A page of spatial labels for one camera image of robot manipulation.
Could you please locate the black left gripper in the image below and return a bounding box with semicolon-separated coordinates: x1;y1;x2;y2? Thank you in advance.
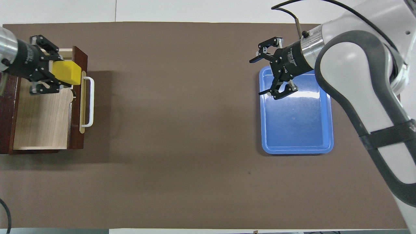
6;35;72;95

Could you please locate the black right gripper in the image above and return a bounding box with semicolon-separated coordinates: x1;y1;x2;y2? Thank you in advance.
249;37;315;100

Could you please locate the yellow foam block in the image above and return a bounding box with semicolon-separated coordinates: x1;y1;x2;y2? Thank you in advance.
52;61;82;85

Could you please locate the wooden drawer with white handle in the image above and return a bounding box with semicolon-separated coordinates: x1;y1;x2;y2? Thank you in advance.
13;46;95;150

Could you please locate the blue plastic tray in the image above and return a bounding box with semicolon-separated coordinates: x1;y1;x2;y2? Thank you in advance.
259;66;334;154

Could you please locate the brown table mat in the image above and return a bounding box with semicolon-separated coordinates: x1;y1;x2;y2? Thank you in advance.
0;22;408;229

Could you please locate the thick black loose cable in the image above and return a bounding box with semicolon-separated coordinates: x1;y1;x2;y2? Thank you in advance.
0;198;12;234

